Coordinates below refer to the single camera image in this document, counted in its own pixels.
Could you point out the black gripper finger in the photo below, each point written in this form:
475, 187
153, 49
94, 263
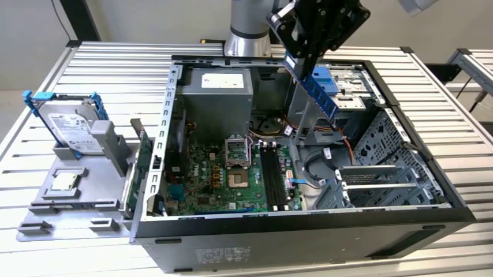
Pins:
290, 37
338, 29

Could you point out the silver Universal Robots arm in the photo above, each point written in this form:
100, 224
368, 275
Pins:
245, 29

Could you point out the black RAM slot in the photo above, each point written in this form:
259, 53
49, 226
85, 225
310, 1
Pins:
268, 176
279, 176

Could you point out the blue plastic bay latch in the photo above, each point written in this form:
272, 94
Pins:
324, 82

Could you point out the grey power supply unit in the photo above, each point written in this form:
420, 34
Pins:
215, 115

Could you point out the metal slat side table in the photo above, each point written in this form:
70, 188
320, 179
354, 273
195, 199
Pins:
481, 66

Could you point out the socket locking lever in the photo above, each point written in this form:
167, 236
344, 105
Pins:
251, 150

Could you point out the CPU socket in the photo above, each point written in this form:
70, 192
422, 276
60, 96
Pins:
237, 179

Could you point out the grey barred disk bay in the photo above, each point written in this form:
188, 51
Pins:
368, 187

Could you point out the green motherboard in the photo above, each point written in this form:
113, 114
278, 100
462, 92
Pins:
245, 199

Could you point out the blue expansion slot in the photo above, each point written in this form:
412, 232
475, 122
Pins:
248, 207

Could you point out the green graphics card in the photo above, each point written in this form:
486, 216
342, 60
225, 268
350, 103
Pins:
141, 173

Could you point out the blue chipset heatsink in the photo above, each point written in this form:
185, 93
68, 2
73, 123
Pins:
176, 193

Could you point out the hard disk in blue carrier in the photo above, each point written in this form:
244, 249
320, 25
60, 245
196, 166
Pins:
65, 121

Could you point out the grey parts rack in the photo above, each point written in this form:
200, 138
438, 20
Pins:
96, 184

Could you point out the black open PC case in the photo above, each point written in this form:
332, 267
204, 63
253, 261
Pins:
268, 251

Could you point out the silver CPU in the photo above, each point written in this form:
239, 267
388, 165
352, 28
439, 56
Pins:
65, 181

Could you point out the black frame post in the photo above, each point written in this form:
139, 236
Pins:
82, 20

